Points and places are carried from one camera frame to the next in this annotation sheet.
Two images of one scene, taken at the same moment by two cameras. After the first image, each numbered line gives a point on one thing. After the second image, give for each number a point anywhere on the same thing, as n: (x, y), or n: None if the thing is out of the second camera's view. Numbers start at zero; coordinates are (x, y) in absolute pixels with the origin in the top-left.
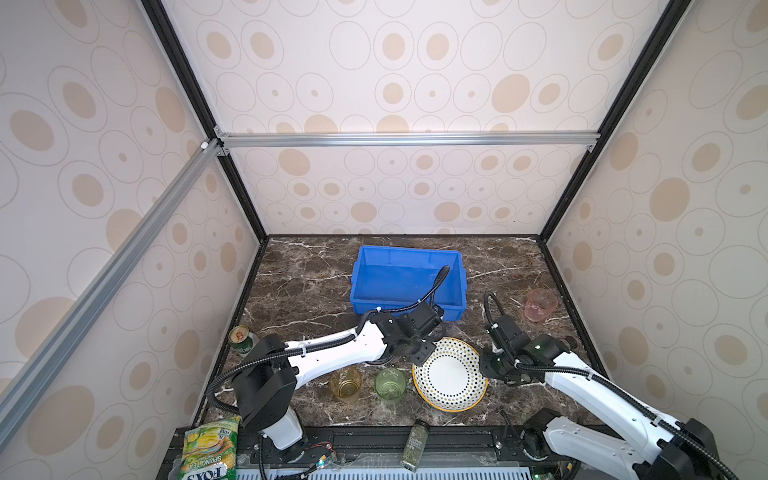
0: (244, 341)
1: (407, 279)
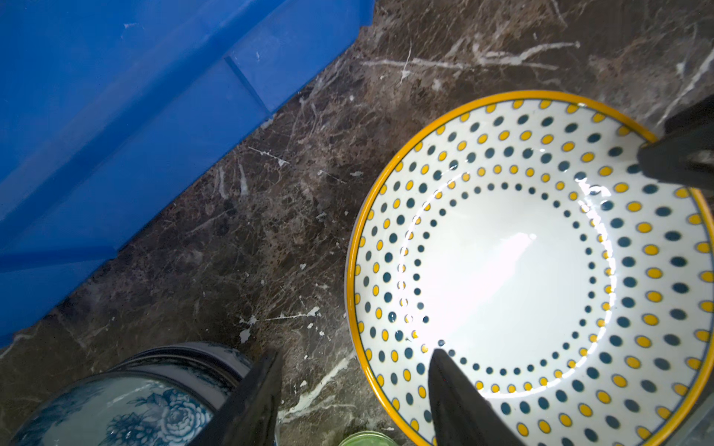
0: None
1: (109, 107)
